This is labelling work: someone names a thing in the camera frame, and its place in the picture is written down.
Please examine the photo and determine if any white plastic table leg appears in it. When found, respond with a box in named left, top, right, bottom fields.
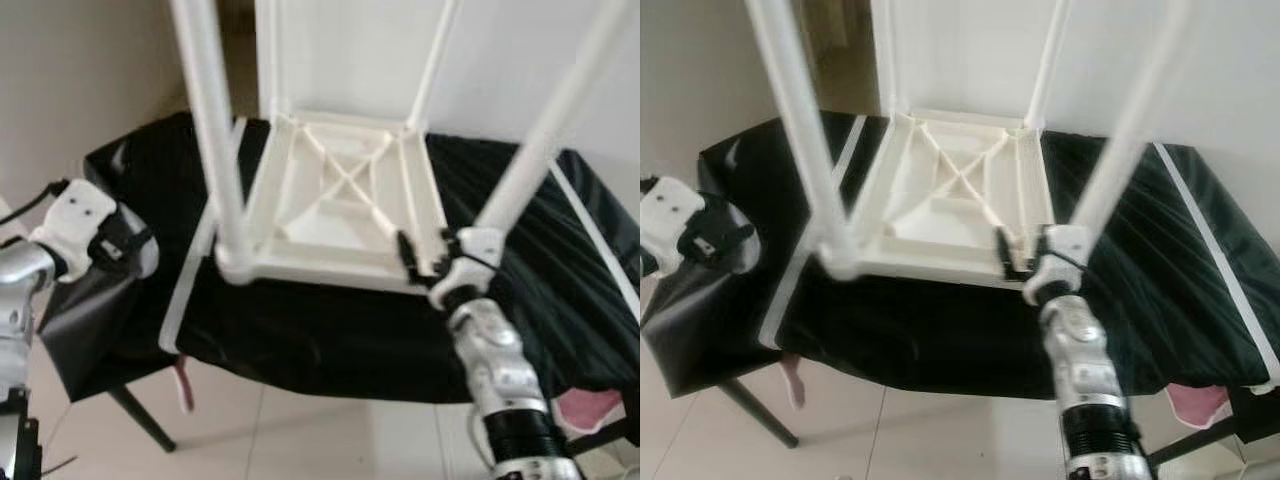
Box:
left=869, top=0, right=903, bottom=118
left=473, top=0, right=633, bottom=238
left=170, top=0, right=258, bottom=288
left=1024, top=0, right=1075, bottom=131
left=254, top=0, right=283, bottom=123
left=745, top=0, right=863, bottom=283
left=1068, top=0, right=1193, bottom=238
left=404, top=0, right=464, bottom=133

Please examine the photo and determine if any black metal stand leg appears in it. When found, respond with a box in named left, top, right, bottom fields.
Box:
left=106, top=385, right=178, bottom=455
left=716, top=377, right=801, bottom=450
left=1145, top=413, right=1280, bottom=468
left=568, top=415, right=641, bottom=463

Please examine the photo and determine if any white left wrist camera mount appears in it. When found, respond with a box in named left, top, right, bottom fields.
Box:
left=28, top=180, right=121, bottom=283
left=640, top=177, right=708, bottom=278

